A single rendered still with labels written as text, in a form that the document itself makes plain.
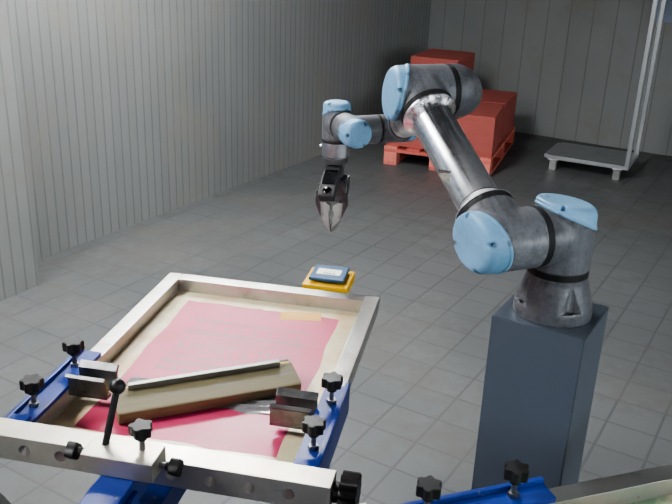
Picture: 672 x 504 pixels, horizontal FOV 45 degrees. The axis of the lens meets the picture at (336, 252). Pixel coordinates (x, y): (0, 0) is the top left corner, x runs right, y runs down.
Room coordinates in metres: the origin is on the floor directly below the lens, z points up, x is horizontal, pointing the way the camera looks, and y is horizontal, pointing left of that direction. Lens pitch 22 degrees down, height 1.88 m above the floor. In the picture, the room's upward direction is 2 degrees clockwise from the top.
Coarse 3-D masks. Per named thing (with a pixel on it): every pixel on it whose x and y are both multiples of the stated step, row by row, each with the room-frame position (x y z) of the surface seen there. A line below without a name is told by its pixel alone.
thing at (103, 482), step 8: (104, 480) 1.08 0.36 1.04; (112, 480) 1.08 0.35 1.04; (120, 480) 1.08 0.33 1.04; (128, 480) 1.08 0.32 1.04; (96, 488) 1.06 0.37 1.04; (104, 488) 1.06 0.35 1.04; (112, 488) 1.06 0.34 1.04; (120, 488) 1.06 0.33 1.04; (128, 488) 1.06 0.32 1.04; (136, 488) 1.08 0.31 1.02; (144, 488) 1.11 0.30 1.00; (88, 496) 1.04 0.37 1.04; (96, 496) 1.04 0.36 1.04; (104, 496) 1.04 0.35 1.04; (112, 496) 1.04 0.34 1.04; (120, 496) 1.04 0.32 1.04; (128, 496) 1.06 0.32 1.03
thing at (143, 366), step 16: (192, 304) 1.92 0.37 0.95; (208, 304) 1.93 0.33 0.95; (224, 304) 1.93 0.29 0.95; (176, 320) 1.83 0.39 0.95; (192, 320) 1.83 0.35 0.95; (224, 320) 1.84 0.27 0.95; (240, 320) 1.84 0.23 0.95; (160, 336) 1.74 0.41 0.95; (176, 336) 1.74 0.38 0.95; (144, 352) 1.66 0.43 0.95; (160, 352) 1.66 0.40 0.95; (144, 368) 1.58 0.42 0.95; (96, 416) 1.39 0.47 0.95; (176, 416) 1.40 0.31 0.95; (112, 432) 1.33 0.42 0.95; (128, 432) 1.34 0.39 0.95; (160, 432) 1.34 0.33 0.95; (176, 432) 1.34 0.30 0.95
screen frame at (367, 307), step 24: (168, 288) 1.94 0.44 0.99; (192, 288) 2.00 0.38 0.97; (216, 288) 1.99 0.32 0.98; (240, 288) 1.97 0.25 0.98; (264, 288) 1.96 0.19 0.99; (288, 288) 1.97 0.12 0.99; (144, 312) 1.79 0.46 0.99; (360, 312) 1.84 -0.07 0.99; (120, 336) 1.66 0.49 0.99; (360, 336) 1.71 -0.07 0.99; (96, 432) 1.28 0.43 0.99
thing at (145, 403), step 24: (168, 384) 1.45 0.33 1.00; (192, 384) 1.46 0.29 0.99; (216, 384) 1.47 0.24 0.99; (240, 384) 1.47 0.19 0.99; (264, 384) 1.48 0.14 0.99; (288, 384) 1.49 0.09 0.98; (120, 408) 1.37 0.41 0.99; (144, 408) 1.38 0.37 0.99; (168, 408) 1.39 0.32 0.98; (192, 408) 1.41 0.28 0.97
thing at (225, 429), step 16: (256, 320) 1.84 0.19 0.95; (272, 320) 1.85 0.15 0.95; (288, 320) 1.85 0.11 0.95; (336, 320) 1.86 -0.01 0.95; (320, 336) 1.77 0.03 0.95; (304, 352) 1.69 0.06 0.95; (320, 352) 1.69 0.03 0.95; (304, 368) 1.61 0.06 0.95; (304, 384) 1.54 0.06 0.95; (192, 416) 1.40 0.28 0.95; (208, 416) 1.40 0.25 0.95; (224, 416) 1.41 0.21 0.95; (240, 416) 1.41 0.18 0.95; (256, 416) 1.41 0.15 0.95; (192, 432) 1.35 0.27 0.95; (208, 432) 1.35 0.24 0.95; (224, 432) 1.35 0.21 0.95; (240, 432) 1.35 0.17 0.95; (256, 432) 1.35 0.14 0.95; (272, 432) 1.36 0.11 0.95; (208, 448) 1.29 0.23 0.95; (224, 448) 1.30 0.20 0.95; (240, 448) 1.30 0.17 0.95; (256, 448) 1.30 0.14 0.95; (272, 448) 1.30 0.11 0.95
